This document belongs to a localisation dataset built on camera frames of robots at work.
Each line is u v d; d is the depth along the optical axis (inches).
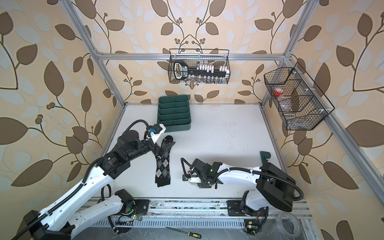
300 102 29.1
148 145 23.2
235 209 29.0
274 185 17.0
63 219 15.5
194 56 35.2
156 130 22.2
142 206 29.2
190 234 26.3
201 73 32.8
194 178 28.4
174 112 41.6
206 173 25.1
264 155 35.9
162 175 33.3
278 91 31.8
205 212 29.0
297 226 26.5
